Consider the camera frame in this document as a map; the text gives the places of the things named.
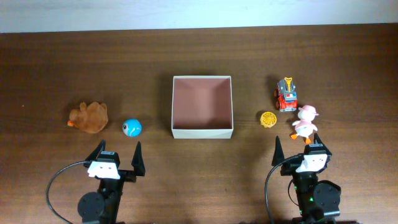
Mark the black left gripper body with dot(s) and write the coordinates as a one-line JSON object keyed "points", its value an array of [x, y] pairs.
{"points": [[127, 175]]}

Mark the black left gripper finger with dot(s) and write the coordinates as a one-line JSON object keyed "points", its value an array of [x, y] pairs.
{"points": [[96, 152], [138, 162]]}

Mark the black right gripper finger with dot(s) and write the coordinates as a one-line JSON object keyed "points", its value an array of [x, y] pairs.
{"points": [[321, 144], [278, 156]]}

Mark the pink white duck toy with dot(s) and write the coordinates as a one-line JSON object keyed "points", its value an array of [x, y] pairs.
{"points": [[303, 126]]}

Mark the brown plush toy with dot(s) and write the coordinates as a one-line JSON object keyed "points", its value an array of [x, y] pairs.
{"points": [[90, 118]]}

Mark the yellow round toy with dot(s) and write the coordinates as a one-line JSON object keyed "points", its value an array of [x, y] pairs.
{"points": [[268, 119]]}

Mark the red grey toy truck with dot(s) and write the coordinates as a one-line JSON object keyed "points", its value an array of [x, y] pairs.
{"points": [[286, 96]]}

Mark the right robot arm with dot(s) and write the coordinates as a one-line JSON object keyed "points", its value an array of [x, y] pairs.
{"points": [[318, 200]]}

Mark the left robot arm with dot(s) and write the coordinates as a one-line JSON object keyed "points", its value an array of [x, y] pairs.
{"points": [[102, 205]]}

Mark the blue white ball toy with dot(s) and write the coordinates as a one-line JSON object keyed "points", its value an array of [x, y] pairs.
{"points": [[132, 127]]}

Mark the white cardboard box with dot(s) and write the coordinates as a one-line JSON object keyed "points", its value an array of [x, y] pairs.
{"points": [[202, 107]]}

